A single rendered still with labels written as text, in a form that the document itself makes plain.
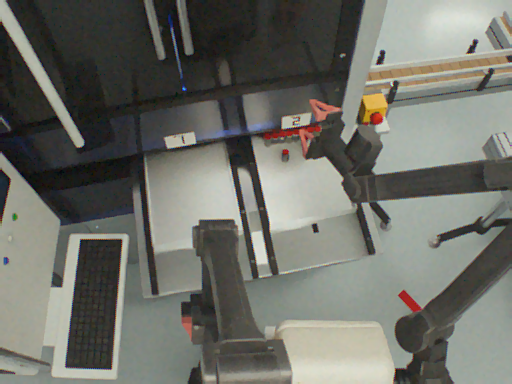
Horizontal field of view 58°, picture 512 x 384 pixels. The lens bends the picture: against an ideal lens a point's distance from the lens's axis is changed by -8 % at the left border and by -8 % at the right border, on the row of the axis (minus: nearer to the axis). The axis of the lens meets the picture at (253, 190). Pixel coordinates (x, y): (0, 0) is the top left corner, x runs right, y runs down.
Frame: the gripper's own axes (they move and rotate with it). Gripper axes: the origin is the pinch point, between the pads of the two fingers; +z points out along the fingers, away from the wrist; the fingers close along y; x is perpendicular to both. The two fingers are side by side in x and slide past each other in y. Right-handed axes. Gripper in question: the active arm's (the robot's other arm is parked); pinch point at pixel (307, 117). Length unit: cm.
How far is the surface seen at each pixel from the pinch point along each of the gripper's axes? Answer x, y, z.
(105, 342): -57, 61, -9
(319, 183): 15.3, 31.1, 1.1
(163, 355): -28, 137, 9
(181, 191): -21.2, 40.1, 19.5
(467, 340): 92, 108, -56
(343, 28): 9.1, -20.2, 7.0
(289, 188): 6.8, 33.3, 4.2
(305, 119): 13.3, 15.3, 13.4
